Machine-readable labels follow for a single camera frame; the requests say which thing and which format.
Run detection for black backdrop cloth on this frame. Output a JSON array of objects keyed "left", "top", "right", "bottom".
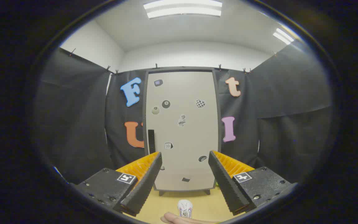
[{"left": 34, "top": 42, "right": 333, "bottom": 185}]

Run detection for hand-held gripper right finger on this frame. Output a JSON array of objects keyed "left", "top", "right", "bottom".
[{"left": 208, "top": 150, "right": 294, "bottom": 216}]

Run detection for small ceiling light panel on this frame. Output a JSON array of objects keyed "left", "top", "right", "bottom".
[{"left": 272, "top": 28, "right": 295, "bottom": 45}]

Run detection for grey shoe cabinet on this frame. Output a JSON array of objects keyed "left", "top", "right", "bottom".
[{"left": 142, "top": 67, "right": 222, "bottom": 196}]

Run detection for black door handle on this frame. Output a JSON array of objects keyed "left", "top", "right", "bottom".
[{"left": 148, "top": 130, "right": 156, "bottom": 154}]

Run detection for white shoe red blue stripes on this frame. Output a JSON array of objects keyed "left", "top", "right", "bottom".
[{"left": 177, "top": 200, "right": 193, "bottom": 218}]

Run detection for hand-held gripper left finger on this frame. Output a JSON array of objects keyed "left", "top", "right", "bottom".
[{"left": 70, "top": 152, "right": 163, "bottom": 217}]

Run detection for large ceiling light panel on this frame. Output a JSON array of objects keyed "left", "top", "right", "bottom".
[{"left": 143, "top": 0, "right": 223, "bottom": 20}]

